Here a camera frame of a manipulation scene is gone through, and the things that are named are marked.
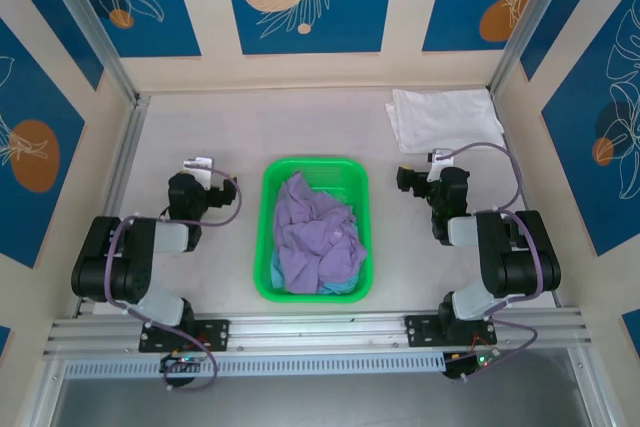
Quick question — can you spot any green plastic basket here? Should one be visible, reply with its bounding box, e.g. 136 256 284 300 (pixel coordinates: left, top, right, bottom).
253 157 376 305

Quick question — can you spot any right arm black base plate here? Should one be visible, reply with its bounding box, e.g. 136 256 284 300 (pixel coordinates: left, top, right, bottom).
404 314 499 348

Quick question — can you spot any light blue t-shirt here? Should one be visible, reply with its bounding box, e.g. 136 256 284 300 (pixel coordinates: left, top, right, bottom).
269 204 362 297

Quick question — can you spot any grey slotted cable duct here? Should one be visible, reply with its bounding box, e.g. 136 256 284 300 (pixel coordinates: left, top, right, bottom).
63 351 447 379

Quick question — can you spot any aluminium side rail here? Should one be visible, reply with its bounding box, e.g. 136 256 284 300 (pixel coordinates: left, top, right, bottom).
492 91 562 309
73 94 151 319

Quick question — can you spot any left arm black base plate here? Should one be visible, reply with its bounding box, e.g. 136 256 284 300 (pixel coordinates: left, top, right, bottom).
138 319 231 353

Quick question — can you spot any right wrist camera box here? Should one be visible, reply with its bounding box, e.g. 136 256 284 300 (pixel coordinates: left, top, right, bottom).
426 148 456 183

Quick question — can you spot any long aluminium base rail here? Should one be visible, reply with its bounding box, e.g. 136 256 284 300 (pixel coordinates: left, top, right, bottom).
42 309 594 357

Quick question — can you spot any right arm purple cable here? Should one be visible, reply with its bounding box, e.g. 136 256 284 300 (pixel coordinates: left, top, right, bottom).
432 141 546 384

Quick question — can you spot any white folded t-shirt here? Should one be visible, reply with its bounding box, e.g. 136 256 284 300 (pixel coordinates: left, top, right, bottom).
384 88 506 154

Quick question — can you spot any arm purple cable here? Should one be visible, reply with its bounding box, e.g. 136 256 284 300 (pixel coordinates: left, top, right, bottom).
432 141 546 384
106 168 244 392

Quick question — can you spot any grey metal plate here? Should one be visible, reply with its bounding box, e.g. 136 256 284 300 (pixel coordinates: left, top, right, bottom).
49 349 604 427

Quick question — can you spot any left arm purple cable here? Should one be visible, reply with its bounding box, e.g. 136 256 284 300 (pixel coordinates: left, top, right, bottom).
106 168 244 392

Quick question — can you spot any aluminium frame post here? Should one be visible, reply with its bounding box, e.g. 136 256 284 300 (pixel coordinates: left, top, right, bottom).
488 0 575 94
37 0 140 104

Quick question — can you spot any purple t-shirt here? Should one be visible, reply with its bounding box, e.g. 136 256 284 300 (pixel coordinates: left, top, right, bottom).
272 171 370 296

